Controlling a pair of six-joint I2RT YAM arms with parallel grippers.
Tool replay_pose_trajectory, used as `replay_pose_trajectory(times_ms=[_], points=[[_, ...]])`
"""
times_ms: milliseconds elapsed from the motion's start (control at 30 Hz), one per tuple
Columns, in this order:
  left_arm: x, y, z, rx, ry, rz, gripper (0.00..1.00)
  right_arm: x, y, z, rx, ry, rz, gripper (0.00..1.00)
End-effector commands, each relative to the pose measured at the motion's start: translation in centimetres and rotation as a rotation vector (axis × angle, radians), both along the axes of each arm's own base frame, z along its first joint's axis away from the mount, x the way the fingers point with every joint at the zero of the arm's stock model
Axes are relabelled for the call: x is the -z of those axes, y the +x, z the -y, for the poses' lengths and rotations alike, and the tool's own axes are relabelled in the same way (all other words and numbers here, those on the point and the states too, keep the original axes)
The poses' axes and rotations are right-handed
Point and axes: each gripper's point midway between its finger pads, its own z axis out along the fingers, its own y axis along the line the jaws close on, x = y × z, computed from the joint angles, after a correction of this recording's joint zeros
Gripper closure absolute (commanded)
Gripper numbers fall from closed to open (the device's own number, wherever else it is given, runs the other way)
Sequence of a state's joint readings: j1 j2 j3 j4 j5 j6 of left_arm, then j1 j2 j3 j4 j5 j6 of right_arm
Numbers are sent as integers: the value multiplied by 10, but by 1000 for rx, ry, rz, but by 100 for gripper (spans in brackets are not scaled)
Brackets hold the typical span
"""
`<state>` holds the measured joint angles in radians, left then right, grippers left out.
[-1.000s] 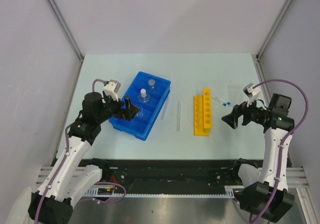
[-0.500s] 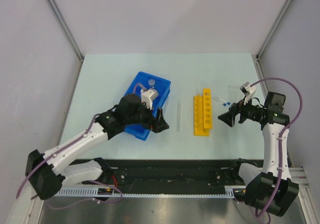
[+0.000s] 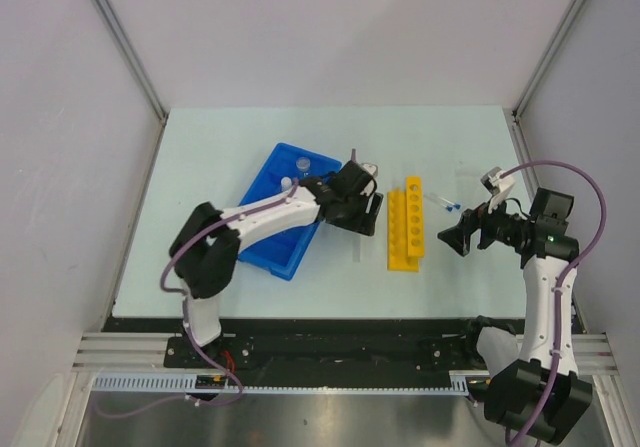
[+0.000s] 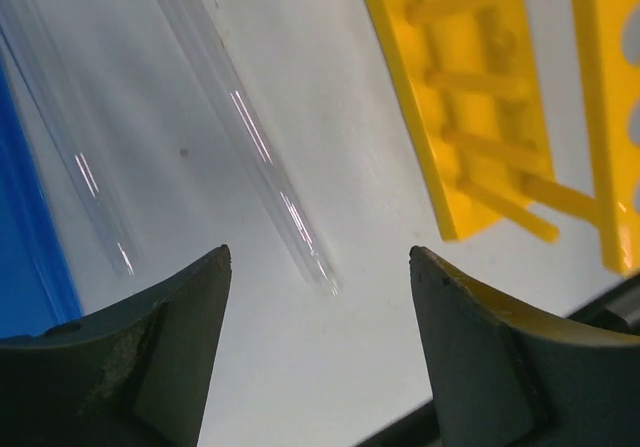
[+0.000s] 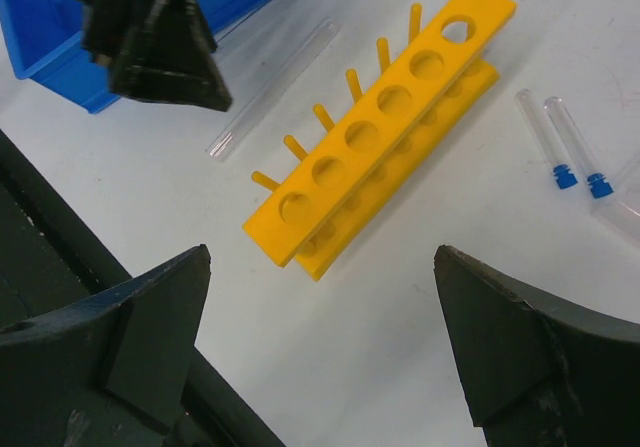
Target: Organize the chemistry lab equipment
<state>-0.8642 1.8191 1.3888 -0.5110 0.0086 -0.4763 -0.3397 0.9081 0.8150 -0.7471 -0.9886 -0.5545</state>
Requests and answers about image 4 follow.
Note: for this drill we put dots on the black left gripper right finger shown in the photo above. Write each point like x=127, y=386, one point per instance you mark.
x=505, y=373

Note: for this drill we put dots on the clear glass test tube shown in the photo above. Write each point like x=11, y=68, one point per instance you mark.
x=57, y=100
x=206, y=54

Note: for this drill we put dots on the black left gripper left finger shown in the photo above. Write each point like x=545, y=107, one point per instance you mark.
x=136, y=373

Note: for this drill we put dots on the blue divided plastic bin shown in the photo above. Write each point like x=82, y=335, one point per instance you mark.
x=37, y=291

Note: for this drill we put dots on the yellow test tube rack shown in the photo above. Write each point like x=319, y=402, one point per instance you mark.
x=466, y=79

